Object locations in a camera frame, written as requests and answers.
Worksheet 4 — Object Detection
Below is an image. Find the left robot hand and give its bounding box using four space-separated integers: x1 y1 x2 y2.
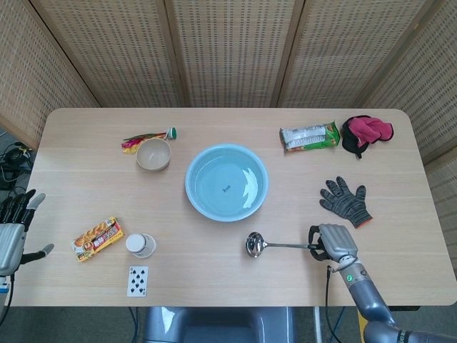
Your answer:
0 189 55 277

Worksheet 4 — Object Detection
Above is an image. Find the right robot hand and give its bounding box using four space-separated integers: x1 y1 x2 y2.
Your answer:
308 223 359 262

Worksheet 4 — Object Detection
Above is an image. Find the metal ladle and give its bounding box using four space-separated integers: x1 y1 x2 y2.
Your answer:
244 231 317 258

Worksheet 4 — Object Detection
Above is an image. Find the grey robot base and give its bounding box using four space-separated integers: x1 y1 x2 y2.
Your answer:
141 306 296 343

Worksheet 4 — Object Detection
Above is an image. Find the light blue basin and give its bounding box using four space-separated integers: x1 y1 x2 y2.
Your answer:
184 143 270 223

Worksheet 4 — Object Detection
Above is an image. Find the grey striped work glove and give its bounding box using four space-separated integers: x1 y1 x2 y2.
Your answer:
318 176 374 230

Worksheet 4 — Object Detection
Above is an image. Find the yellow food box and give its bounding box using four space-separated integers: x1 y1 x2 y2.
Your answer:
71 215 126 265

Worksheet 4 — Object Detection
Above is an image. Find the green white snack packet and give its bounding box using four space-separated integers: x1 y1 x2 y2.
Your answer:
278 120 341 154

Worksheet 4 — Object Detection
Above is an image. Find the pink black cloth mitt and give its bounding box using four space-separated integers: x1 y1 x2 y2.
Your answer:
341 114 394 159

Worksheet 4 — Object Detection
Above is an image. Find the white paper cup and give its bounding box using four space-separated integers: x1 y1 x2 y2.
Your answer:
124 233 158 259

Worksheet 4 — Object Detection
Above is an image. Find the nine of spades card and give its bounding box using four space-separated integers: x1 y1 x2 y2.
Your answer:
126 265 149 298

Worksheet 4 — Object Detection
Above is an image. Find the beige bowl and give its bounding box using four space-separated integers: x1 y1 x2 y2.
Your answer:
136 138 172 171

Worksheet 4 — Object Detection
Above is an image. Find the colourful feather shuttlecock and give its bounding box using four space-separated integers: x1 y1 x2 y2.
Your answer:
121 126 179 157

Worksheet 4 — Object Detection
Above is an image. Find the woven folding screen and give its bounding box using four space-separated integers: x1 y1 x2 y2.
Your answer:
0 0 457 237

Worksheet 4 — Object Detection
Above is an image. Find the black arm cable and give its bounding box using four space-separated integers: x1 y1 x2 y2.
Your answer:
323 264 340 343

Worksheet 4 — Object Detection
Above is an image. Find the black cables bundle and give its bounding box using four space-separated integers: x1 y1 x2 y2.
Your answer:
0 141 36 192

